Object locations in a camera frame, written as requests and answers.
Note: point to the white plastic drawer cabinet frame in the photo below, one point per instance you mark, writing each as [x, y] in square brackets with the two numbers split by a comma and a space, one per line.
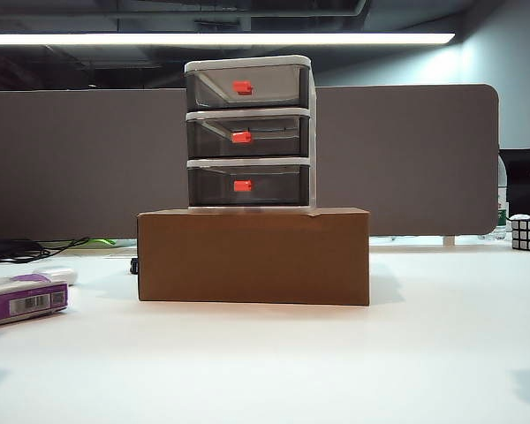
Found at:
[247, 60]

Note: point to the purple white napkin pack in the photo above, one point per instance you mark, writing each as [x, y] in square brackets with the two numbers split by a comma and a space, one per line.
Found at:
[9, 305]

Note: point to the brown cardboard box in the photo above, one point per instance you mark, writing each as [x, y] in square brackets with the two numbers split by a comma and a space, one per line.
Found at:
[252, 256]

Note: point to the small black clip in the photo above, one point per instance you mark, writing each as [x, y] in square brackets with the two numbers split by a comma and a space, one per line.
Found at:
[135, 266]

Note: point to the green flat item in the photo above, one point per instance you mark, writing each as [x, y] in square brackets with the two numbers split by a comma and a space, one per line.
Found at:
[101, 242]

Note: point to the grey fabric desk partition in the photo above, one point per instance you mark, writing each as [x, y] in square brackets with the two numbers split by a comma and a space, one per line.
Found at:
[93, 163]

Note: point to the long ceiling light strip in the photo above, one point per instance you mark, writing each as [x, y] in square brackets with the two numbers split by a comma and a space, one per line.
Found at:
[203, 39]

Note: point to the white partition foot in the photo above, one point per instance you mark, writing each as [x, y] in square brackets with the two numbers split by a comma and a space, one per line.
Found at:
[448, 240]

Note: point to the clear bottle with green label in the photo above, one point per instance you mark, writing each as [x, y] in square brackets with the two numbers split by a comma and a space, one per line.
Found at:
[503, 212]

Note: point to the black monitor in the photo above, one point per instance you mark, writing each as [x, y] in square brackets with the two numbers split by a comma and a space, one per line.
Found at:
[525, 181]

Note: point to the smoky drawer with divider rail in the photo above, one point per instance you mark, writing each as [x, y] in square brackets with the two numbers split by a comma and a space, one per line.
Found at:
[274, 146]

